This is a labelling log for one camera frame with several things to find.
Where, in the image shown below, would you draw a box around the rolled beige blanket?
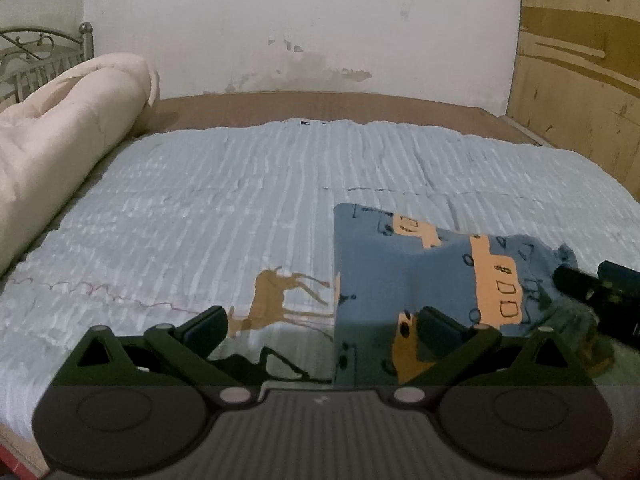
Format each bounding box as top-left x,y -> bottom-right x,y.
1,52 -> 160,271

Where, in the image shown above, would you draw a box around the brown wooden bed frame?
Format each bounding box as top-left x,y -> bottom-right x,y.
146,91 -> 544,146

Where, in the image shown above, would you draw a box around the brown plywood wardrobe panel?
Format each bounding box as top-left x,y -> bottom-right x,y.
506,0 -> 640,195

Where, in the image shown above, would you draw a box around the metal ornate headboard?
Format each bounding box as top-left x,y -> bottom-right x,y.
1,22 -> 94,110

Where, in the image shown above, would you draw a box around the light blue textured bedspread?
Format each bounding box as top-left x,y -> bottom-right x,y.
1,119 -> 639,439

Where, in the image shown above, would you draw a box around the blue pants with orange cars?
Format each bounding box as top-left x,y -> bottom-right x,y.
334,204 -> 615,387

